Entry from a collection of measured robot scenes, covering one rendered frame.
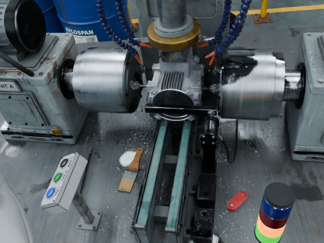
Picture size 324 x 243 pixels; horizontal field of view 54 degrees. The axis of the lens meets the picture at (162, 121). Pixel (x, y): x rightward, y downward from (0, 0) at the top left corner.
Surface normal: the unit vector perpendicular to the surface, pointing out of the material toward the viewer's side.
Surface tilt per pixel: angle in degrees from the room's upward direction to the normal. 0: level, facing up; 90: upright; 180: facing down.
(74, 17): 90
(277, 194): 0
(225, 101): 77
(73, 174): 60
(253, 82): 47
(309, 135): 89
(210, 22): 90
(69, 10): 90
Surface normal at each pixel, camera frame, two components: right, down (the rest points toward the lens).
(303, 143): -0.17, 0.73
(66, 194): 0.80, -0.29
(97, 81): -0.20, 0.14
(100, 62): -0.16, -0.37
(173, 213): -0.11, -0.68
